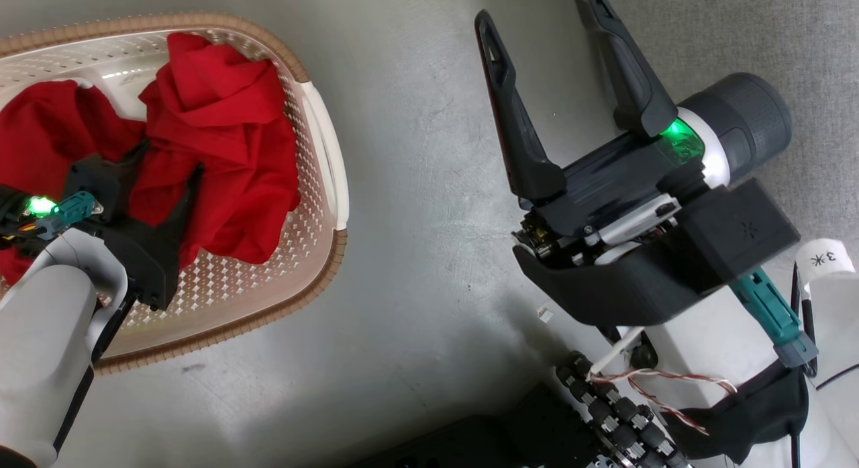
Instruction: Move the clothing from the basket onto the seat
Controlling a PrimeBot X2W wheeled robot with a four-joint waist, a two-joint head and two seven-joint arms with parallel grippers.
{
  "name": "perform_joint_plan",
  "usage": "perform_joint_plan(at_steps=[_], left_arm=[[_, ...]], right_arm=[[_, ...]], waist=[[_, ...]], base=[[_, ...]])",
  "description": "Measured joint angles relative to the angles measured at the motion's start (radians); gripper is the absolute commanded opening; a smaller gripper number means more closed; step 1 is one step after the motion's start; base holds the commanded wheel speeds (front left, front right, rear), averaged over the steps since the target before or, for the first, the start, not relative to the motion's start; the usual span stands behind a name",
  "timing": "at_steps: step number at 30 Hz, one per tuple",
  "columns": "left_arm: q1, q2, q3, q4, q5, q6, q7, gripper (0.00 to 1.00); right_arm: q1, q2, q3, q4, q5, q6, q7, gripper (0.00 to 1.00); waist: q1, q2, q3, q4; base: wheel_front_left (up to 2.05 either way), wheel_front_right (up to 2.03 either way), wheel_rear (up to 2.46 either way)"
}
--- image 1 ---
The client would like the white paper cable tag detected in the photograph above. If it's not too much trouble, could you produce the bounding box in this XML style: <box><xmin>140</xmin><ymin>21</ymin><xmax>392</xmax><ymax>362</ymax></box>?
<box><xmin>795</xmin><ymin>238</ymin><xmax>857</xmax><ymax>289</ymax></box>

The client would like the twisted red white wire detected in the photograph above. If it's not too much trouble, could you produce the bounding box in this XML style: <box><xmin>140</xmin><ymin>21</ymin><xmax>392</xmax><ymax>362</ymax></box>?
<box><xmin>587</xmin><ymin>367</ymin><xmax>739</xmax><ymax>437</ymax></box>

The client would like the white right arm cable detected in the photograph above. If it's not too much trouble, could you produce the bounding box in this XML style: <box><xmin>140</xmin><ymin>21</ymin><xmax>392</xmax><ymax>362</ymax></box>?
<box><xmin>589</xmin><ymin>326</ymin><xmax>646</xmax><ymax>379</ymax></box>

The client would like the teal camera connector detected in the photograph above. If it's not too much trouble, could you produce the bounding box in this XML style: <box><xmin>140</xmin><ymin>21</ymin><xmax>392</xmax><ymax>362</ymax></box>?
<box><xmin>729</xmin><ymin>267</ymin><xmax>820</xmax><ymax>369</ymax></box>
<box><xmin>37</xmin><ymin>191</ymin><xmax>105</xmax><ymax>241</ymax></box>

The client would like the red clothing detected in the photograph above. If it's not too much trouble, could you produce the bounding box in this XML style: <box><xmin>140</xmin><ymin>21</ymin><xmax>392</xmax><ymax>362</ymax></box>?
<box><xmin>0</xmin><ymin>32</ymin><xmax>302</xmax><ymax>287</ymax></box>

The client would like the grey fabric sofa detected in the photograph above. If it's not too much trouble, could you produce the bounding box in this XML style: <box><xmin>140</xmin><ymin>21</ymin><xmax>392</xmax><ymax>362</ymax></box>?
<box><xmin>601</xmin><ymin>0</ymin><xmax>859</xmax><ymax>267</ymax></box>

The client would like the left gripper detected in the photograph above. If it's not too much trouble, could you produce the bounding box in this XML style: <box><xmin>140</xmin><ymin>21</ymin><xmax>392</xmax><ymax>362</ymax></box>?
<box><xmin>0</xmin><ymin>139</ymin><xmax>205</xmax><ymax>269</ymax></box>

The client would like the white plastic basket brown rim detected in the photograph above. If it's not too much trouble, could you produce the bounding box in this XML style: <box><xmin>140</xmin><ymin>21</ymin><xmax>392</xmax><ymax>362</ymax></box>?
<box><xmin>0</xmin><ymin>11</ymin><xmax>350</xmax><ymax>377</ymax></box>

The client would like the teal right camera connector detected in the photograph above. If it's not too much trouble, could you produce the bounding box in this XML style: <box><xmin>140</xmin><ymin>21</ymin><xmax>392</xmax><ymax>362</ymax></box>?
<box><xmin>729</xmin><ymin>267</ymin><xmax>820</xmax><ymax>369</ymax></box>

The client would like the teal left camera connector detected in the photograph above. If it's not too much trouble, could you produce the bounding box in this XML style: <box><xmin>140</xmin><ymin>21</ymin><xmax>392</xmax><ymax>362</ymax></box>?
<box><xmin>37</xmin><ymin>191</ymin><xmax>105</xmax><ymax>241</ymax></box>

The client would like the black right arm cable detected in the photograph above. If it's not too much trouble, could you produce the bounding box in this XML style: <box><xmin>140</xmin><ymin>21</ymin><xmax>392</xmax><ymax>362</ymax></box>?
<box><xmin>789</xmin><ymin>261</ymin><xmax>859</xmax><ymax>468</ymax></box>

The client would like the black strap on right arm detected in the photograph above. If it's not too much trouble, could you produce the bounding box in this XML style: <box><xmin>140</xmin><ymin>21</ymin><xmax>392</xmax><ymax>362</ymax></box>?
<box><xmin>661</xmin><ymin>363</ymin><xmax>811</xmax><ymax>466</ymax></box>

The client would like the black ribbed cable chain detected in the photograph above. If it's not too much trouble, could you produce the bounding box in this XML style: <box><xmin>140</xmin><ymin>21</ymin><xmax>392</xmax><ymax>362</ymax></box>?
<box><xmin>555</xmin><ymin>350</ymin><xmax>693</xmax><ymax>468</ymax></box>

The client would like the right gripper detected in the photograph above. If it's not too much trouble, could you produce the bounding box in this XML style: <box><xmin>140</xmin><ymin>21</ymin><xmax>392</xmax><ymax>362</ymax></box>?
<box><xmin>474</xmin><ymin>0</ymin><xmax>794</xmax><ymax>264</ymax></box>

